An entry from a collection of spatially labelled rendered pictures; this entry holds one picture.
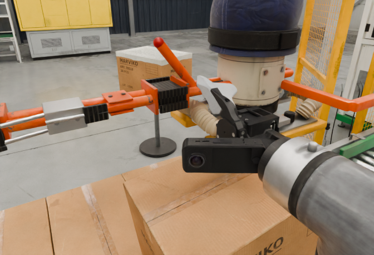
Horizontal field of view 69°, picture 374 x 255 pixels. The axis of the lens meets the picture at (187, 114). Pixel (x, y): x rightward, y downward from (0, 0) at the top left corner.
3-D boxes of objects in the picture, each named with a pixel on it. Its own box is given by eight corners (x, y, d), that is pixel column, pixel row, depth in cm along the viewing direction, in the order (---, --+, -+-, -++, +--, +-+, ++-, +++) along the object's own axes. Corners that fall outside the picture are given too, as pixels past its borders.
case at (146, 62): (119, 92, 269) (115, 51, 253) (149, 82, 298) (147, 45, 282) (162, 106, 234) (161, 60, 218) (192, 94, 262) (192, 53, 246)
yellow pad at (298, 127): (297, 115, 83) (300, 99, 81) (326, 127, 75) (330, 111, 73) (203, 142, 67) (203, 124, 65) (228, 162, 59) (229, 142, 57)
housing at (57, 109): (82, 115, 58) (78, 96, 56) (88, 128, 52) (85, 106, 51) (45, 122, 55) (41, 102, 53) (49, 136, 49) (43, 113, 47)
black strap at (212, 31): (254, 34, 84) (255, 20, 82) (321, 45, 65) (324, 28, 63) (191, 40, 73) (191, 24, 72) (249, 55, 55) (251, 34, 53)
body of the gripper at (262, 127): (249, 142, 49) (305, 177, 40) (210, 154, 45) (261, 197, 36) (253, 102, 46) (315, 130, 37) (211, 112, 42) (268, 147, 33)
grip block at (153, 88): (172, 96, 69) (171, 73, 67) (191, 109, 61) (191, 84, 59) (141, 102, 65) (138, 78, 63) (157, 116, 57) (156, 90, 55)
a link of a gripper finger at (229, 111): (211, 98, 46) (235, 142, 43) (203, 100, 46) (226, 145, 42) (222, 81, 43) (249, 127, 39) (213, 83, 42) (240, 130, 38)
